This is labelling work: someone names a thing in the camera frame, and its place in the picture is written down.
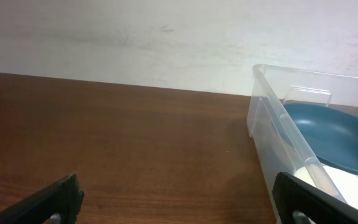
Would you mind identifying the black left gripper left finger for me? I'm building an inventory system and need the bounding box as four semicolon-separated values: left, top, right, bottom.
0;174;85;223

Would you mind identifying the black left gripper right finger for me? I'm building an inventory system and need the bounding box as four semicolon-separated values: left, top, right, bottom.
272;172;358;224

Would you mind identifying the clear plastic storage bin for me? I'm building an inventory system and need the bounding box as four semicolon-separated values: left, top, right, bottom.
246;63;358;224

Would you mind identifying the white plastic bowl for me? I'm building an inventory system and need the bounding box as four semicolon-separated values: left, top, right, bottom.
293;164;358;219

